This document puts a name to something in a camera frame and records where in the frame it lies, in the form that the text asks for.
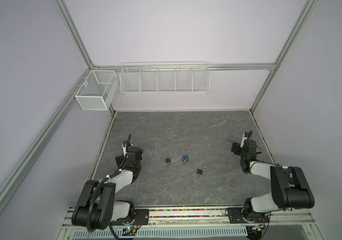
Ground white vented cable duct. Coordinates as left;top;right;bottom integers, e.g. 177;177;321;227
72;226;248;240

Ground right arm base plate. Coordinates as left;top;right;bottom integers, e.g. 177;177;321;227
225;207;270;224

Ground white mesh box basket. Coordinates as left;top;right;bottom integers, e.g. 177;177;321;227
75;70;118;111

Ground silver padlock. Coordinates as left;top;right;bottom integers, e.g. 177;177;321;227
165;154;173;164

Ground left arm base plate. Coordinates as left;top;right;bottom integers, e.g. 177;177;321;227
111;209;149;226

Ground dark grey padlock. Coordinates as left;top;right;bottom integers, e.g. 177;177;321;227
196;167;207;176

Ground aluminium frame rails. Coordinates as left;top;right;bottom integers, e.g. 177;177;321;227
0;1;319;215

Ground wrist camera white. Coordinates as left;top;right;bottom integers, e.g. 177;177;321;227
122;141;131;156
241;132;249;148

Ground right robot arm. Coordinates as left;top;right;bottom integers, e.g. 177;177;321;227
231;131;315;223

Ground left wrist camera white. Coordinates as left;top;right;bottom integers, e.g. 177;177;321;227
122;141;131;156

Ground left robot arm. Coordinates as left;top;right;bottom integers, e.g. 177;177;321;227
71;135;143;233

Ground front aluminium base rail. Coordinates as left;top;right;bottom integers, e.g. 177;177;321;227
59;204;319;230

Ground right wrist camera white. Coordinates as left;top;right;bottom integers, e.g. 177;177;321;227
241;132;249;148

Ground blue padlock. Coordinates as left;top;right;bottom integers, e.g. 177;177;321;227
182;151;192;162

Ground white wire shelf basket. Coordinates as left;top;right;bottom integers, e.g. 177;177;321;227
120;62;211;94

